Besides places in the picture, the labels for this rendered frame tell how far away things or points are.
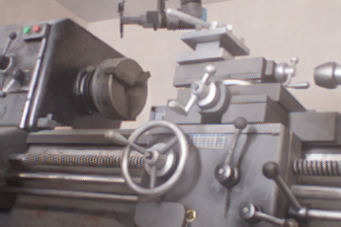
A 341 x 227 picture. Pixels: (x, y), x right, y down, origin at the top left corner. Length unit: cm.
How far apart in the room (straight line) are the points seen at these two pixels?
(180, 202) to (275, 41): 428
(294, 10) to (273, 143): 440
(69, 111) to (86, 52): 27
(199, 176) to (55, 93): 91
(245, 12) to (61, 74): 395
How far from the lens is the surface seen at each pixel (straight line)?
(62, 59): 214
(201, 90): 131
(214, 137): 136
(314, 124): 141
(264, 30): 565
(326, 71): 171
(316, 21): 547
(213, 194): 132
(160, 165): 135
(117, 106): 205
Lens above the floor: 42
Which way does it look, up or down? 18 degrees up
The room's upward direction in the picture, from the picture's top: 10 degrees clockwise
